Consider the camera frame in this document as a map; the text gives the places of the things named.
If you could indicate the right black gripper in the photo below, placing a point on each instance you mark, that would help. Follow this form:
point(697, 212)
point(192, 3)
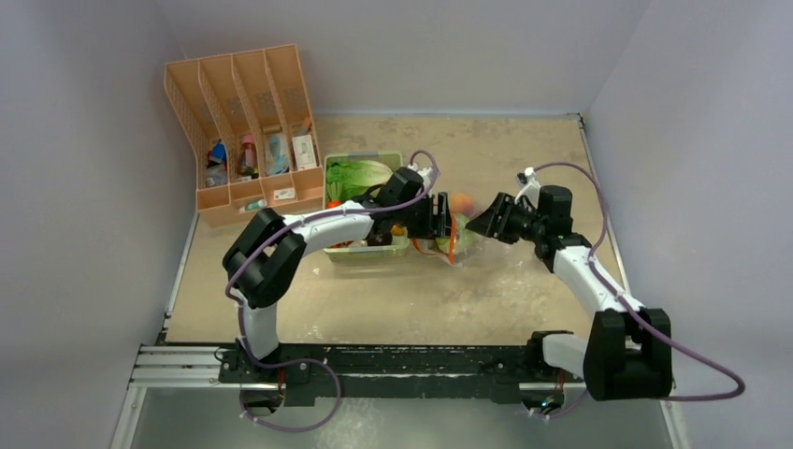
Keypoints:
point(504, 217)

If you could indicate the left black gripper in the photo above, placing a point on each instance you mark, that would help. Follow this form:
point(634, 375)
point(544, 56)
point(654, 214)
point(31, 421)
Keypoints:
point(439, 225)

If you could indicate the fake peach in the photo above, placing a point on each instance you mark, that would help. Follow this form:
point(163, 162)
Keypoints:
point(460, 203)

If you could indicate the fake green cabbage head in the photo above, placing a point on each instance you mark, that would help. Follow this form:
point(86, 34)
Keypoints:
point(461, 240)

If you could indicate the clear zip top bag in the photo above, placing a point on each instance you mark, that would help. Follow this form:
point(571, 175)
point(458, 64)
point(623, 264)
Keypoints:
point(484, 252)

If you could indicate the fake orange carrot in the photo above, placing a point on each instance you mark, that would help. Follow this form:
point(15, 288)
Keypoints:
point(334, 192)

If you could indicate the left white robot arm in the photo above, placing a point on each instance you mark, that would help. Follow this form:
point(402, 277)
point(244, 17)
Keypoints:
point(262, 262)

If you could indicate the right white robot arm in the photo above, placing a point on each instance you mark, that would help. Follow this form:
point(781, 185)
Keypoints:
point(624, 356)

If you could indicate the fake napa cabbage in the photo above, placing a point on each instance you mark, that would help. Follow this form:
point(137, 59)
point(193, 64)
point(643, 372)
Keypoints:
point(357, 177)

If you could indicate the light green plastic basket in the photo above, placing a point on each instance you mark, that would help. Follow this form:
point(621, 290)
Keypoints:
point(359, 250)

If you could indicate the white packaged item card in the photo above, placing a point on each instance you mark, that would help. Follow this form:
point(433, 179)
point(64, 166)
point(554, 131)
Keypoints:
point(304, 152)

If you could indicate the white staples box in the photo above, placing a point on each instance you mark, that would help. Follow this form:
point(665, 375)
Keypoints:
point(284, 194)

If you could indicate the green white glue stick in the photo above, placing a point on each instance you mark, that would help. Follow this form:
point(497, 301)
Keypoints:
point(258, 204)

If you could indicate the light blue packet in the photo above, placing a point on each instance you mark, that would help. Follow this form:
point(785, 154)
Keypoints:
point(277, 154)

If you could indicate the pink capped bottle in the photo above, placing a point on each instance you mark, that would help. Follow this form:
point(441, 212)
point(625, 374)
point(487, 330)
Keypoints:
point(248, 166)

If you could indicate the pink plastic file organizer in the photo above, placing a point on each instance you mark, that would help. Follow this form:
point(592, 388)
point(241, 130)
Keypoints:
point(249, 122)

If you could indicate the blue object in organizer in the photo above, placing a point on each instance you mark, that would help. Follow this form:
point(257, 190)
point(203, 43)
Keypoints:
point(217, 154)

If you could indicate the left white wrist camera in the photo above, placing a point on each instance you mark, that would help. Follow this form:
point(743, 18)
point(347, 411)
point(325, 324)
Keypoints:
point(427, 173)

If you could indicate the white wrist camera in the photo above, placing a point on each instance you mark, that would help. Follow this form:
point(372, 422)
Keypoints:
point(530, 187)
point(427, 173)

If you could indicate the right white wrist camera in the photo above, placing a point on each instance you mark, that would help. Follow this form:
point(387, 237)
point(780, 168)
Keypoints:
point(530, 187)

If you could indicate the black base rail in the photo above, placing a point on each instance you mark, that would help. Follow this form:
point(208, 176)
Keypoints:
point(308, 371)

